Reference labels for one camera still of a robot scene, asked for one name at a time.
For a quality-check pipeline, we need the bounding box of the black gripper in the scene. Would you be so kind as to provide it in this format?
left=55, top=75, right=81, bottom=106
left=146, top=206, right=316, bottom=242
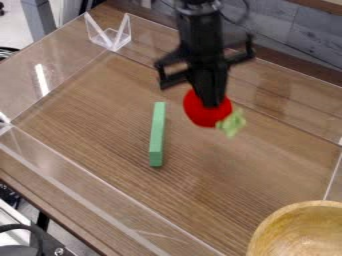
left=154, top=8, right=256, bottom=108

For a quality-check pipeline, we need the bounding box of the green rectangular block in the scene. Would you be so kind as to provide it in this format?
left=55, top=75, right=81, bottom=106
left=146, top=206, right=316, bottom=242
left=149, top=102, right=166, bottom=167

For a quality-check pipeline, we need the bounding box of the black equipment with screw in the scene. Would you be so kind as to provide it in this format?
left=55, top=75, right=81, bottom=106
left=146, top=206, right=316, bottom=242
left=31, top=224, right=78, bottom=256

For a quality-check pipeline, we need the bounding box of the black cable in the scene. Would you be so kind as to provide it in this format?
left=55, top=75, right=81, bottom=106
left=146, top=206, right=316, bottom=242
left=0, top=225, right=46, bottom=256

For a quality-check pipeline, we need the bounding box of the clear acrylic corner bracket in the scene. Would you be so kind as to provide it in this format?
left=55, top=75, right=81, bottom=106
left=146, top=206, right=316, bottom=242
left=85, top=13, right=133, bottom=52

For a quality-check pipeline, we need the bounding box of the red plush fruit green stem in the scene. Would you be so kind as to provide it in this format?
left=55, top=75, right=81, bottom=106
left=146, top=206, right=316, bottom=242
left=184, top=89, right=248, bottom=138

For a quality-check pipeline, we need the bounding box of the wooden bowl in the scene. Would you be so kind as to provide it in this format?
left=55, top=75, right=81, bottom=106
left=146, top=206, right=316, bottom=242
left=246, top=200, right=342, bottom=256

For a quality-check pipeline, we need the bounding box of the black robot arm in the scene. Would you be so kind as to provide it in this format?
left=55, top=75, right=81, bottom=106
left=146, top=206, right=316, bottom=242
left=154, top=0, right=256, bottom=108

